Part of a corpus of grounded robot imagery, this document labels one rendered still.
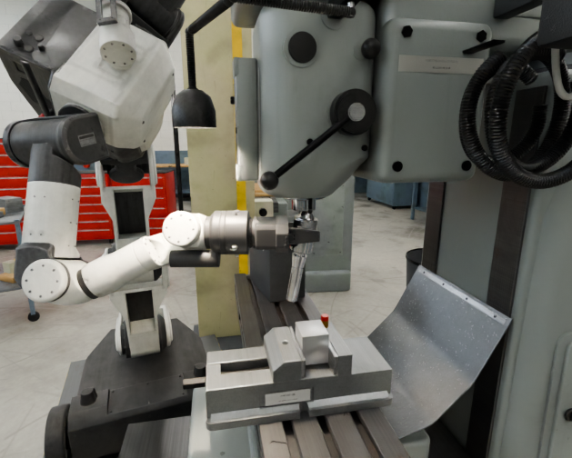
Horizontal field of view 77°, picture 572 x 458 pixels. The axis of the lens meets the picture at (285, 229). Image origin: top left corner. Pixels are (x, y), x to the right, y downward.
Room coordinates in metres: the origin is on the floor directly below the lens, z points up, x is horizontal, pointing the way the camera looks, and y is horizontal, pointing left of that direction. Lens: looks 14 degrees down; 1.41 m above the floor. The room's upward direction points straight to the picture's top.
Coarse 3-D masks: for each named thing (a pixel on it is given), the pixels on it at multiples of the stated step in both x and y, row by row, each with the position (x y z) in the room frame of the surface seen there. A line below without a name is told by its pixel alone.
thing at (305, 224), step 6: (294, 222) 0.70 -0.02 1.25; (300, 222) 0.68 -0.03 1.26; (306, 222) 0.68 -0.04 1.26; (312, 222) 0.68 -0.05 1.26; (306, 228) 0.68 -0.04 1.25; (312, 228) 0.68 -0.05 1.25; (294, 246) 0.69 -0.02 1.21; (300, 246) 0.68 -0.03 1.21; (306, 246) 0.68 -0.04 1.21; (312, 246) 0.70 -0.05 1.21
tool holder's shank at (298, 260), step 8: (296, 256) 0.69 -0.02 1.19; (304, 256) 0.70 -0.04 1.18; (296, 264) 0.69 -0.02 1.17; (304, 264) 0.70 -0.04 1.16; (296, 272) 0.69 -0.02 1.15; (296, 280) 0.70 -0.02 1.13; (288, 288) 0.70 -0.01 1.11; (296, 288) 0.70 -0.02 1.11; (288, 296) 0.70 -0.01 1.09; (296, 296) 0.70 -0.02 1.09
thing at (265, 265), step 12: (252, 252) 1.19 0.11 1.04; (264, 252) 1.07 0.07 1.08; (276, 252) 1.04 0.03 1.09; (288, 252) 1.05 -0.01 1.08; (252, 264) 1.20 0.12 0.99; (264, 264) 1.07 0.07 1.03; (276, 264) 1.03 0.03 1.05; (288, 264) 1.05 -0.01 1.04; (252, 276) 1.20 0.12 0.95; (264, 276) 1.08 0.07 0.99; (276, 276) 1.03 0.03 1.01; (288, 276) 1.05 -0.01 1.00; (264, 288) 1.08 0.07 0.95; (276, 288) 1.03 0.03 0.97; (300, 288) 1.06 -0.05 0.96; (276, 300) 1.03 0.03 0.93
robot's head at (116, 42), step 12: (108, 0) 0.79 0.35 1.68; (108, 12) 0.78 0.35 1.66; (120, 12) 0.79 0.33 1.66; (120, 24) 0.77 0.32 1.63; (108, 36) 0.74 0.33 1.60; (120, 36) 0.75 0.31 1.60; (132, 36) 0.78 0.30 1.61; (108, 48) 0.75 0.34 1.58; (120, 48) 0.76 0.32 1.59; (132, 48) 0.76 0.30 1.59; (108, 60) 0.78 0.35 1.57; (120, 60) 0.78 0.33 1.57; (132, 60) 0.79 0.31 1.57
